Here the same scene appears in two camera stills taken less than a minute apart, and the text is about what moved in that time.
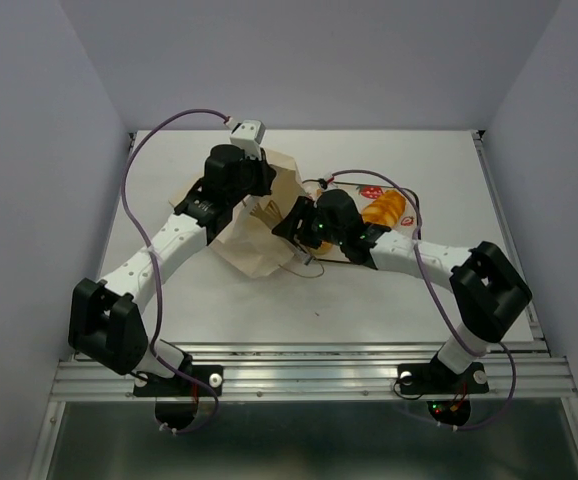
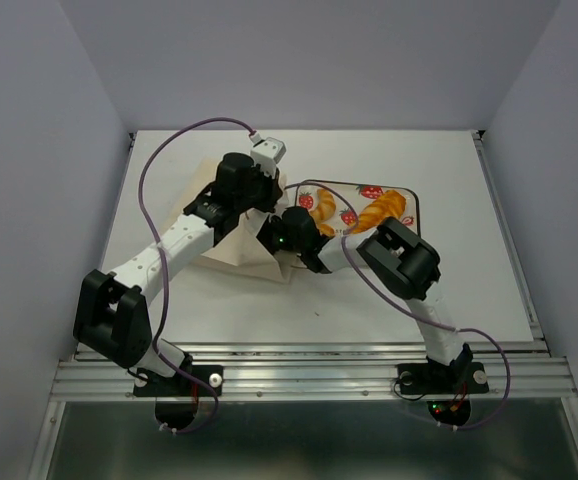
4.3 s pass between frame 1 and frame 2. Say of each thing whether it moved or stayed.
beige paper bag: moved
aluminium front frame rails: stayed
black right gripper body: moved
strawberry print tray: stayed
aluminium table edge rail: stayed
